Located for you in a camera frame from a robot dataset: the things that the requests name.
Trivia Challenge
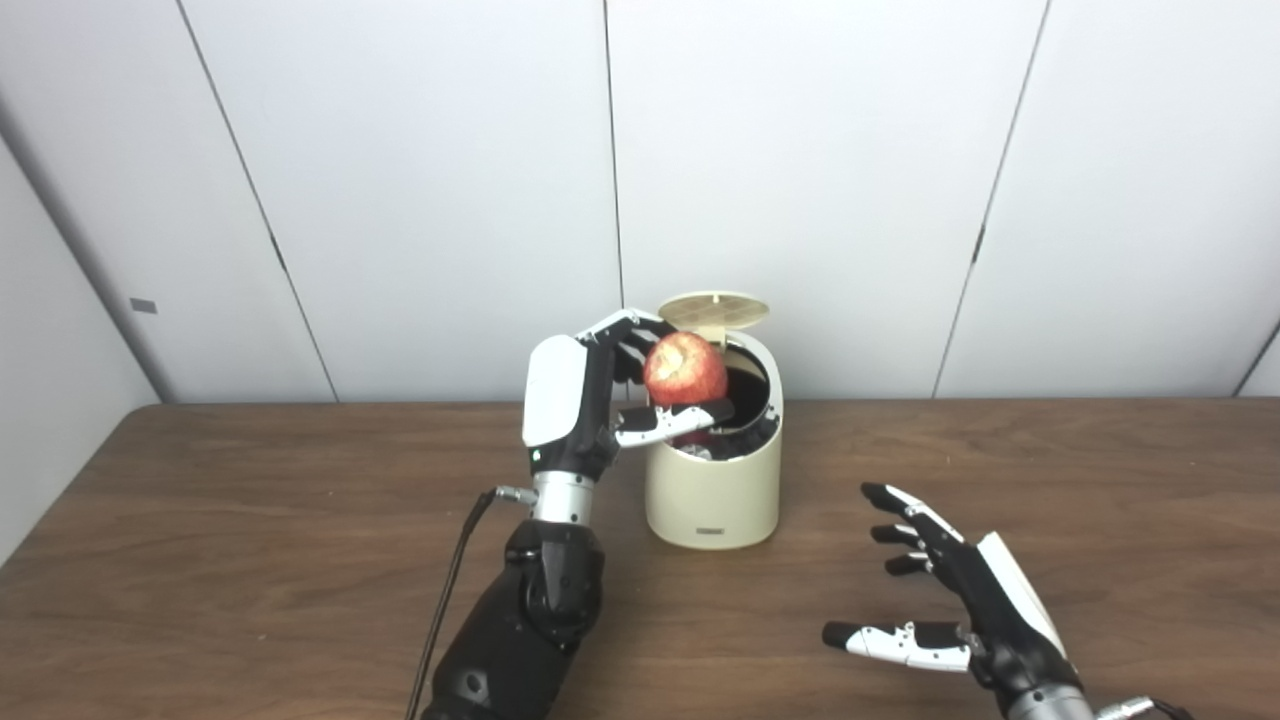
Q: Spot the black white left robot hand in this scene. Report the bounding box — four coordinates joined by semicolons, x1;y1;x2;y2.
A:
522;309;736;481

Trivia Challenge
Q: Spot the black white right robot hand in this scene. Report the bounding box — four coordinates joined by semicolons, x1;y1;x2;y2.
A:
822;483;1086;701

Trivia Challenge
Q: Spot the red apple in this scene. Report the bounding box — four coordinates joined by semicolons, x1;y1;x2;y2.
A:
642;331;728;407

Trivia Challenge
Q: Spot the cream round bin lid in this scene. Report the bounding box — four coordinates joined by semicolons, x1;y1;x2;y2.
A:
658;291;771;346

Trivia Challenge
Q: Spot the cream-colored bin body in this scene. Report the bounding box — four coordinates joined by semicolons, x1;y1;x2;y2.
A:
644;330;784;550

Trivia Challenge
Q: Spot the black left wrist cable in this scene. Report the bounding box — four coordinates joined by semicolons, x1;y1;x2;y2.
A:
405;486;538;720

